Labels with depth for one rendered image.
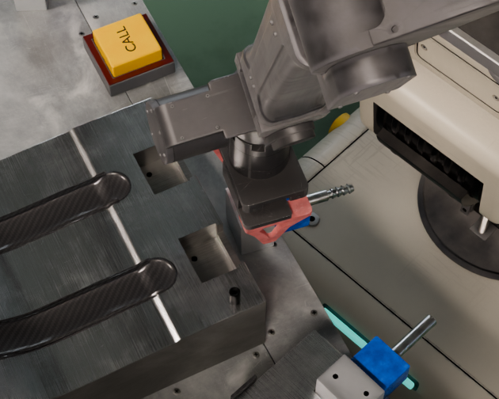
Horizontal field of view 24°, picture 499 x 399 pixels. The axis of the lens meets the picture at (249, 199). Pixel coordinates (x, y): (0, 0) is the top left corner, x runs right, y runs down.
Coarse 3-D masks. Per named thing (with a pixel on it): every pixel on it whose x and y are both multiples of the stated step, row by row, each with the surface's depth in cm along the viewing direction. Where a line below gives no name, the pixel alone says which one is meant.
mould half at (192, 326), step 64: (128, 128) 116; (0, 192) 112; (192, 192) 111; (0, 256) 108; (64, 256) 108; (128, 256) 108; (128, 320) 105; (192, 320) 104; (256, 320) 108; (0, 384) 100; (64, 384) 102; (128, 384) 106
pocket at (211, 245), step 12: (204, 228) 109; (216, 228) 110; (180, 240) 109; (192, 240) 110; (204, 240) 111; (216, 240) 112; (192, 252) 111; (204, 252) 111; (216, 252) 111; (228, 252) 110; (192, 264) 110; (204, 264) 110; (216, 264) 110; (228, 264) 110; (204, 276) 110; (216, 276) 110
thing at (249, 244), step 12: (228, 192) 116; (324, 192) 118; (336, 192) 118; (348, 192) 119; (228, 204) 117; (312, 204) 118; (228, 216) 119; (240, 228) 114; (288, 228) 117; (240, 240) 116; (252, 240) 116; (240, 252) 118
